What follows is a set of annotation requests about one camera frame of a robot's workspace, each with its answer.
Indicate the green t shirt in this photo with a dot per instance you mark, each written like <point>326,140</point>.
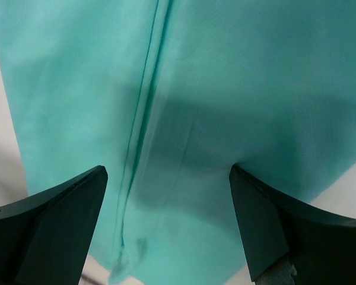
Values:
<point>168,96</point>

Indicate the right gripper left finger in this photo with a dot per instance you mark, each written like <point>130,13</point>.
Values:
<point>44,238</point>

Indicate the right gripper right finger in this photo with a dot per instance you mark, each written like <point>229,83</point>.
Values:
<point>287,241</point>

